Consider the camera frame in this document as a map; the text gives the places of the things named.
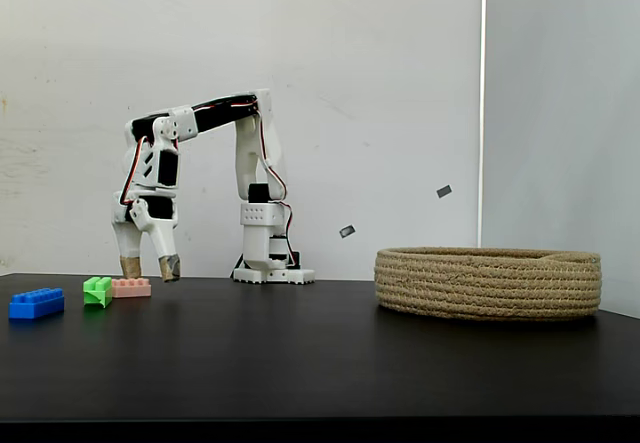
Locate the pink lego block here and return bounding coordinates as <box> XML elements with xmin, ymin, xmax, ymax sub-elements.
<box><xmin>110</xmin><ymin>278</ymin><xmax>152</xmax><ymax>299</ymax></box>

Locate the green lego block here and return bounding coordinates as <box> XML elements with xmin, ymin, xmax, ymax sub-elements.
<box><xmin>82</xmin><ymin>276</ymin><xmax>114</xmax><ymax>310</ymax></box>

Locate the blue lego block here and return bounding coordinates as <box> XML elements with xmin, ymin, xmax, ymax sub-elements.
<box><xmin>8</xmin><ymin>287</ymin><xmax>66</xmax><ymax>321</ymax></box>

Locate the red white black servo cable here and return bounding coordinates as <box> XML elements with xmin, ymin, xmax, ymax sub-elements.
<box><xmin>119</xmin><ymin>135</ymin><xmax>154</xmax><ymax>207</ymax></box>

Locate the woven rope basket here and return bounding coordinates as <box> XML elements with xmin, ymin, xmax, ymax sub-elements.
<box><xmin>374</xmin><ymin>246</ymin><xmax>603</xmax><ymax>322</ymax></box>

